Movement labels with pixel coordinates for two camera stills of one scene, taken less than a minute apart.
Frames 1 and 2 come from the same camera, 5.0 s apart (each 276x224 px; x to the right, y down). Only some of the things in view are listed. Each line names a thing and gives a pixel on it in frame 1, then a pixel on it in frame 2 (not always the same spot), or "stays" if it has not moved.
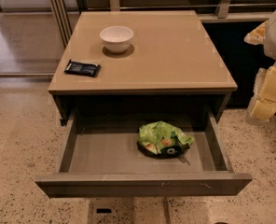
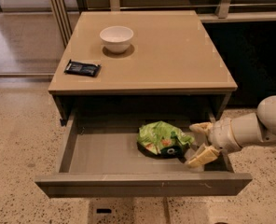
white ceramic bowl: x=117 y=39 stays
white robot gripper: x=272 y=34 -> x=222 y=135
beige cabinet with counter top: x=170 y=66 stays
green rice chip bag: x=162 y=140 stays
